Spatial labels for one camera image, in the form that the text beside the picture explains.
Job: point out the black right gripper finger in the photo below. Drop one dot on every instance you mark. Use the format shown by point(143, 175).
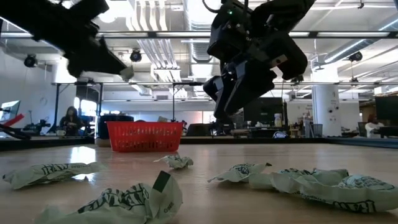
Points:
point(252, 84)
point(221, 93)

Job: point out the grey mesh waste bin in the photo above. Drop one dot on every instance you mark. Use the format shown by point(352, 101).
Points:
point(317, 130)

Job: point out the red bar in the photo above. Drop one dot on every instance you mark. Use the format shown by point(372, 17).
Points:
point(15, 119)

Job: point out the black hanging camera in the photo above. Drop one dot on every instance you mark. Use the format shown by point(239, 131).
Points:
point(297, 79)
point(136, 56)
point(30, 61)
point(355, 56)

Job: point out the black background rig frame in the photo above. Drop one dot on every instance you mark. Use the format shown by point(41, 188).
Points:
point(173, 102)
point(57, 105)

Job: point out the red plastic basket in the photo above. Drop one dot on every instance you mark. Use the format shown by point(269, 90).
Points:
point(144, 137)

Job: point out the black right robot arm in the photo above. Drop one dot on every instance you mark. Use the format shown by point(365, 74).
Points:
point(286, 12)

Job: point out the dark monitor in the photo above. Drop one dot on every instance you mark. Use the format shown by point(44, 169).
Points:
point(387, 110)

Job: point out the white round column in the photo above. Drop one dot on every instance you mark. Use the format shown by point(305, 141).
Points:
point(326, 105)

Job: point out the white square column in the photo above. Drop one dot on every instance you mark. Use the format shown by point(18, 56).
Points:
point(63, 102)

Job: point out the white blue round object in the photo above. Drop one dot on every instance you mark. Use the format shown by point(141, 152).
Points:
point(280, 135)

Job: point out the tilted grey monitor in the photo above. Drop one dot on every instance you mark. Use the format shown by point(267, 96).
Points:
point(11, 109)

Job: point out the black rounded chair back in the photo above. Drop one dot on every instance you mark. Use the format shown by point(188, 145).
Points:
point(199, 130)

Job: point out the white ceiling light fixture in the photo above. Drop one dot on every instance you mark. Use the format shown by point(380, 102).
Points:
point(166, 74)

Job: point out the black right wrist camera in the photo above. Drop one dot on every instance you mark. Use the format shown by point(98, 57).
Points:
point(292, 53)

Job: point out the blue background machine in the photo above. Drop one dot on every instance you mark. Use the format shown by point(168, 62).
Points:
point(87, 124)

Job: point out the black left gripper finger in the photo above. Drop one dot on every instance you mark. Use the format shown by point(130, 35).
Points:
point(107, 59)
point(82, 65)

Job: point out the large black monitor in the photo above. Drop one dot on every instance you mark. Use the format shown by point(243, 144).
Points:
point(275, 113)

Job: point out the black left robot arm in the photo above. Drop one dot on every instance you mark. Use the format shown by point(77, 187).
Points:
point(31, 12)

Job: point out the silver ventilation duct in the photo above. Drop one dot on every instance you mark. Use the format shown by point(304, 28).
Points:
point(194, 18)

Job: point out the person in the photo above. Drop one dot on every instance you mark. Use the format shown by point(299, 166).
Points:
point(70, 121)
point(373, 127)

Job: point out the black background robot arm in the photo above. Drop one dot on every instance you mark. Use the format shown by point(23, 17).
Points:
point(35, 127)
point(222, 127)

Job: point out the white bottle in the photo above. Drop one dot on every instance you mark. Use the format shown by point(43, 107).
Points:
point(277, 120)

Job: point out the black aluminium rig frame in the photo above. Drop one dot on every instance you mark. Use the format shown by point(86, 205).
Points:
point(46, 143)

